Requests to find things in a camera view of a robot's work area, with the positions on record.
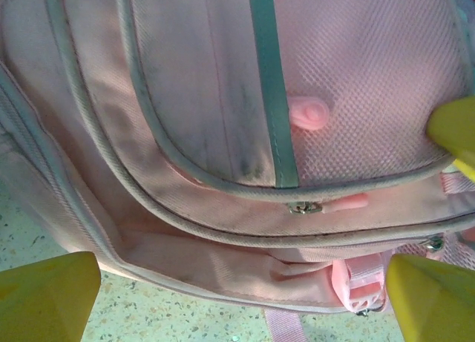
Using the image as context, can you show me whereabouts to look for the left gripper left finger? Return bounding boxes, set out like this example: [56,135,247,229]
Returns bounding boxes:
[0,250,102,342]

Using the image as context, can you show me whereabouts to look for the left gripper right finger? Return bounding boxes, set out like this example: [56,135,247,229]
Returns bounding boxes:
[384,253,475,342]

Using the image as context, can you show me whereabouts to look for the pink student backpack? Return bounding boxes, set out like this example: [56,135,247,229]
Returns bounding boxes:
[0,0,475,342]

